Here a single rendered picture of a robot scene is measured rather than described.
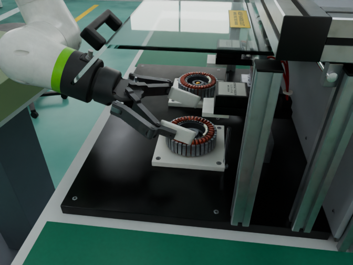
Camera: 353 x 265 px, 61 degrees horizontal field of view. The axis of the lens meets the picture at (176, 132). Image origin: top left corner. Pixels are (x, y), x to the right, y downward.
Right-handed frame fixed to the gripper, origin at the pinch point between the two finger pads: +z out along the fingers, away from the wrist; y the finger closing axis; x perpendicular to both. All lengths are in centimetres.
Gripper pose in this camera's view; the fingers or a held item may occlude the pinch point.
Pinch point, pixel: (190, 117)
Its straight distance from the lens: 63.2
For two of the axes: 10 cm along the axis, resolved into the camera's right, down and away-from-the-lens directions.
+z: 9.4, 3.4, 1.0
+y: 1.3, -5.8, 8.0
